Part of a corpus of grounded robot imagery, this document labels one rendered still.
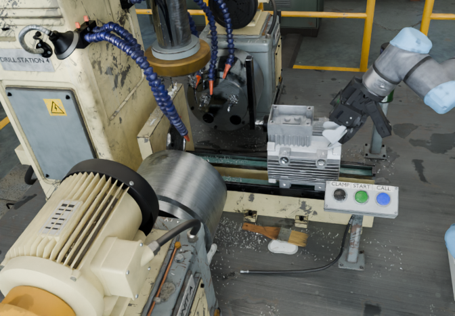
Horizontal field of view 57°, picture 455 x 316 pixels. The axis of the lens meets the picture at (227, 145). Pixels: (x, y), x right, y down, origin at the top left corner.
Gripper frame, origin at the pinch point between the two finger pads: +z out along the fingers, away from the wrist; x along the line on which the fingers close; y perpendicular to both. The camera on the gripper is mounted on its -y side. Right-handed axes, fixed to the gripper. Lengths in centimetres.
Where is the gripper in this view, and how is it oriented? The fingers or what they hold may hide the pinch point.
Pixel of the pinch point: (333, 145)
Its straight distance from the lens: 117.6
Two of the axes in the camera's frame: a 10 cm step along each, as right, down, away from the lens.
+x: -2.3, 6.1, -7.6
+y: -8.8, -4.6, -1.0
